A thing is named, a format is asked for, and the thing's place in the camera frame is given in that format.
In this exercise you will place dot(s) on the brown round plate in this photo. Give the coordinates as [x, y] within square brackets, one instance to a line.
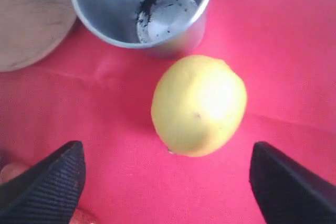
[31, 29]

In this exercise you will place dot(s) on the red scalloped tablecloth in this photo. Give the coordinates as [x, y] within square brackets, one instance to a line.
[87, 90]

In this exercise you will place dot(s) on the stainless steel cup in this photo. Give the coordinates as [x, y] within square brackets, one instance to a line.
[162, 27]

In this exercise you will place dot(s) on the yellow lemon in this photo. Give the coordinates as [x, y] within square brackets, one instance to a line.
[198, 105]

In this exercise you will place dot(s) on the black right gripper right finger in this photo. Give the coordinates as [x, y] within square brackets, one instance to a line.
[287, 192]

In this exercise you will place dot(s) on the red sausage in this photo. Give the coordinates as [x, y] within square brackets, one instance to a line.
[12, 170]

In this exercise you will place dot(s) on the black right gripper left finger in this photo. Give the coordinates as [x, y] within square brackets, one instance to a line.
[49, 191]

